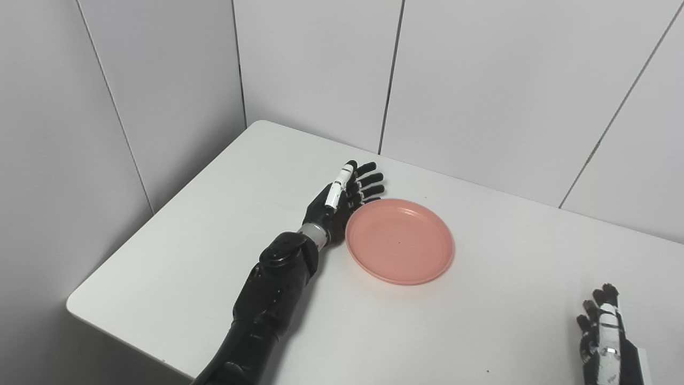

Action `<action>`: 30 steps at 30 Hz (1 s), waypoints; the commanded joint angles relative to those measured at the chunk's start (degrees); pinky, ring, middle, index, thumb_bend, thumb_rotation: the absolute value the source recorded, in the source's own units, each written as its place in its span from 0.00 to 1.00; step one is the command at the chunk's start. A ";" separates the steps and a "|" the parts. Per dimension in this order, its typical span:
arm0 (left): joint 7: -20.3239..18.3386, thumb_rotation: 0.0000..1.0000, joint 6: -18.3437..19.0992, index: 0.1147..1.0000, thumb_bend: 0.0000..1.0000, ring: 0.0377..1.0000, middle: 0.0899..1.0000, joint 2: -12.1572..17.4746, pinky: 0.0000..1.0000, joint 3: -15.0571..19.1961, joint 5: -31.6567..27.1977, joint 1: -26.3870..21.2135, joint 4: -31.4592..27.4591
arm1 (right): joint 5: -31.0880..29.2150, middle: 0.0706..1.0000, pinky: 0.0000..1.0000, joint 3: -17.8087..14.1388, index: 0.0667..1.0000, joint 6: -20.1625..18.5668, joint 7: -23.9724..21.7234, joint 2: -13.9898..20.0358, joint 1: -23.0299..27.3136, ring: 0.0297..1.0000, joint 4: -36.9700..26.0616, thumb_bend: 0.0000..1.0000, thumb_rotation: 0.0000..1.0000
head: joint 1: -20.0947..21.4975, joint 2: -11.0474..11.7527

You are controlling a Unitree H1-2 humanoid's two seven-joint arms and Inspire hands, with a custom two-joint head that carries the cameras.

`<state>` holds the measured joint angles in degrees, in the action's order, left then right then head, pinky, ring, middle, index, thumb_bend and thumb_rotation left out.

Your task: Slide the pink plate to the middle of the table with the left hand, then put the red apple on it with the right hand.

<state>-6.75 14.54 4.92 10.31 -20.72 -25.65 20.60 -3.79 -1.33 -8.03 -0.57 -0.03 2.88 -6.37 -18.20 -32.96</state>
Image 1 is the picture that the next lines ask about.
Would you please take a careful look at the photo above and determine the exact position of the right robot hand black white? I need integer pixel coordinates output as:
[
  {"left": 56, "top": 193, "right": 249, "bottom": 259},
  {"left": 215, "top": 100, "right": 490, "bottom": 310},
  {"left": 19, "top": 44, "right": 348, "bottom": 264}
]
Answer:
[{"left": 576, "top": 283, "right": 652, "bottom": 385}]

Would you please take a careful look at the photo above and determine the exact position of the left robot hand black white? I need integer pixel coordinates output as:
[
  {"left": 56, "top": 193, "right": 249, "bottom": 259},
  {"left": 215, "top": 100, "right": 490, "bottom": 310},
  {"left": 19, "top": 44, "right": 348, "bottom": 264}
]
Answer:
[{"left": 301, "top": 159, "right": 385, "bottom": 248}]

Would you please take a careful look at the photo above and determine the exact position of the pink round plate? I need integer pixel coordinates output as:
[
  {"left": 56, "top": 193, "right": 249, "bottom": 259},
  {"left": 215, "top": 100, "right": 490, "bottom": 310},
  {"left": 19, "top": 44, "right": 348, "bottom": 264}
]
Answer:
[{"left": 345, "top": 198, "right": 456, "bottom": 286}]

